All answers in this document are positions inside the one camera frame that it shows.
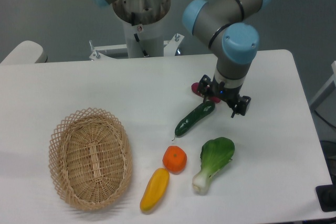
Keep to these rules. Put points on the white metal frame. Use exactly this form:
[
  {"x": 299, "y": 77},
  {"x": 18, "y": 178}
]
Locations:
[{"x": 324, "y": 91}]

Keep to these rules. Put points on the purple sweet potato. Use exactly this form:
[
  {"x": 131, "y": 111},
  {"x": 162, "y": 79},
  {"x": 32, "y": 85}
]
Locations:
[{"x": 194, "y": 88}]

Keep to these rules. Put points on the green bok choy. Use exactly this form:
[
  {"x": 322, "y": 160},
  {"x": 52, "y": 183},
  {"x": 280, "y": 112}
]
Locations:
[{"x": 215, "y": 155}]

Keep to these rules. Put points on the black device at table edge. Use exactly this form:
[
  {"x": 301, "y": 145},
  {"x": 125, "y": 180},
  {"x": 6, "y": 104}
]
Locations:
[{"x": 326, "y": 197}]

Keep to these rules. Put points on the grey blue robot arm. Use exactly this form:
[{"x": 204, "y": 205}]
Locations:
[{"x": 219, "y": 26}]

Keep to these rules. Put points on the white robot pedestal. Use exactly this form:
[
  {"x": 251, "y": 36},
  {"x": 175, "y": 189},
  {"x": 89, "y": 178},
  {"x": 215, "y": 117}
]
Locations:
[{"x": 143, "y": 26}]

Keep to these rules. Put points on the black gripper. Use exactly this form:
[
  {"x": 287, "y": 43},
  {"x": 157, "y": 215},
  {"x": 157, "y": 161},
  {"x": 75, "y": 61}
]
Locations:
[{"x": 225, "y": 89}]

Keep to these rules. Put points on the white chair armrest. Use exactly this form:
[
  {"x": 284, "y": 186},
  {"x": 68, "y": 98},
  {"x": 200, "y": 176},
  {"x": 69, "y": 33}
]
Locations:
[{"x": 27, "y": 52}]

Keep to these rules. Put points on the orange tangerine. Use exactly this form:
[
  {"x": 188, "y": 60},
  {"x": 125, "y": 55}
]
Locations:
[{"x": 174, "y": 159}]

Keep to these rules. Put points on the woven wicker basket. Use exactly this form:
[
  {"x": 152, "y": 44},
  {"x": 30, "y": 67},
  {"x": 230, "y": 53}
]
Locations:
[{"x": 90, "y": 159}]

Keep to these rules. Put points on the green cucumber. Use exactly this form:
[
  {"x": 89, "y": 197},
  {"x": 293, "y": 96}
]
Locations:
[{"x": 197, "y": 114}]

